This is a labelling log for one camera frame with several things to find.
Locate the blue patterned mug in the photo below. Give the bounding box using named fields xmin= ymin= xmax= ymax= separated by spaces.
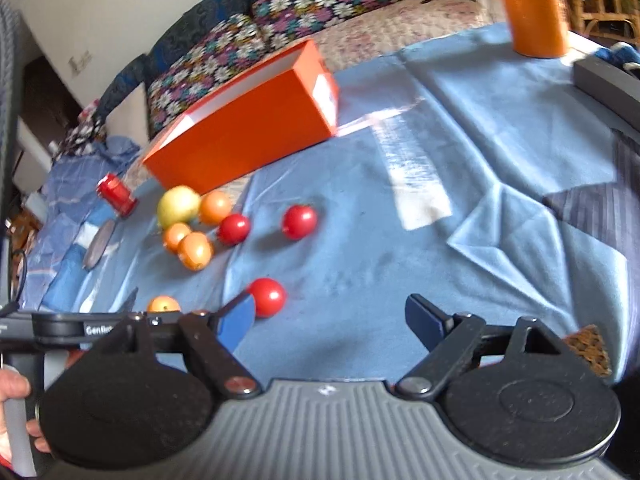
xmin=595 ymin=42 xmax=640 ymax=78

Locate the blue bedsheet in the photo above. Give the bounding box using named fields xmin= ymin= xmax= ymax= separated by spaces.
xmin=25 ymin=135 xmax=146 ymax=311

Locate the small orange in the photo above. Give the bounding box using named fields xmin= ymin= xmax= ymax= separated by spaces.
xmin=146 ymin=295 xmax=182 ymax=314
xmin=163 ymin=223 xmax=193 ymax=255
xmin=177 ymin=231 xmax=215 ymax=272
xmin=198 ymin=190 xmax=233 ymax=226

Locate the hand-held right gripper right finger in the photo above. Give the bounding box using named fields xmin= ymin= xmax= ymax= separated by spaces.
xmin=396 ymin=294 xmax=571 ymax=400

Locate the red tomato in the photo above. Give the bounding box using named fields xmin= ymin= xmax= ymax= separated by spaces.
xmin=282 ymin=204 xmax=319 ymax=240
xmin=218 ymin=213 xmax=251 ymax=246
xmin=247 ymin=277 xmax=288 ymax=318

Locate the grey rectangular box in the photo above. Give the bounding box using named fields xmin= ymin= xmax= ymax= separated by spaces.
xmin=572 ymin=55 xmax=640 ymax=131

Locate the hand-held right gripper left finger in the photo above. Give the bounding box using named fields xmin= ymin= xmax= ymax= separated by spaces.
xmin=107 ymin=294 xmax=261 ymax=400

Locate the small yellow pear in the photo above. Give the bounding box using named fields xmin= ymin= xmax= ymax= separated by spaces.
xmin=157 ymin=185 xmax=202 ymax=229

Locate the orange cardboard box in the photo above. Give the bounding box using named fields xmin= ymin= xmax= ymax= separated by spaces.
xmin=142 ymin=39 xmax=340 ymax=196

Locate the orange cylindrical container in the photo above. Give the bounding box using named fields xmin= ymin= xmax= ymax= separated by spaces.
xmin=492 ymin=0 xmax=572 ymax=58

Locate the person's left hand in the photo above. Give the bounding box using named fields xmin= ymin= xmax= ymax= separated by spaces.
xmin=0 ymin=367 xmax=53 ymax=461

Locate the rattan chair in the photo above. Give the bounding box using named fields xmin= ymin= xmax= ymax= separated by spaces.
xmin=565 ymin=0 xmax=640 ymax=41

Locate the red soda can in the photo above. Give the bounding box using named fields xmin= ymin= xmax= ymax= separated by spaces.
xmin=96 ymin=173 xmax=139 ymax=219

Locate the black braided cable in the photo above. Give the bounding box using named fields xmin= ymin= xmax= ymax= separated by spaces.
xmin=0 ymin=0 xmax=26 ymax=306

